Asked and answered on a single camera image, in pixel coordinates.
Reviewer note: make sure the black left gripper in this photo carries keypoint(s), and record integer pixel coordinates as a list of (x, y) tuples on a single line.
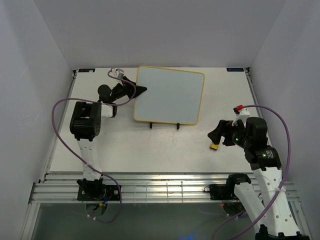
[(139, 89)]

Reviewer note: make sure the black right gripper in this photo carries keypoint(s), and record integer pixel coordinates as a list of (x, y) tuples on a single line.
[(224, 128)]

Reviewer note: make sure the yellow whiteboard eraser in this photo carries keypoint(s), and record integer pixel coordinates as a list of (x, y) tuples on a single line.
[(214, 146)]

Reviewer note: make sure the yellow framed whiteboard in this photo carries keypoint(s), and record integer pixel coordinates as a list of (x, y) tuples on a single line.
[(173, 96)]

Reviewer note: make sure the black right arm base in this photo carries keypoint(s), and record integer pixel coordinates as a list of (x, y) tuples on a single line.
[(229, 202)]

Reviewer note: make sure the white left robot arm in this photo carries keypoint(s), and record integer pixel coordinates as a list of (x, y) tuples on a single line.
[(85, 123)]

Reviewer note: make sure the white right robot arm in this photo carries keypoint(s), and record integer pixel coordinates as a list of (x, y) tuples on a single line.
[(269, 211)]

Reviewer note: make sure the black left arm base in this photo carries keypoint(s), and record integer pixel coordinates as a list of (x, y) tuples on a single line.
[(97, 195)]

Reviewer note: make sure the blue left corner label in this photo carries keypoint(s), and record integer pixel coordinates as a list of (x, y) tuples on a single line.
[(86, 70)]

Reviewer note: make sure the blue table corner label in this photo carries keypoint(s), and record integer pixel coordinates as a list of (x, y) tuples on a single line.
[(235, 69)]

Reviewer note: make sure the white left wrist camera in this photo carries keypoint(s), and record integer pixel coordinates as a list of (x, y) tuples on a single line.
[(117, 73)]

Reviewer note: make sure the metal wire board stand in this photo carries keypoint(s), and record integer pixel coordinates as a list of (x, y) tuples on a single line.
[(164, 125)]

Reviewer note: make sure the aluminium extrusion frame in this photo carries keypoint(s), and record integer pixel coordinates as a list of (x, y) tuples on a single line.
[(162, 171)]

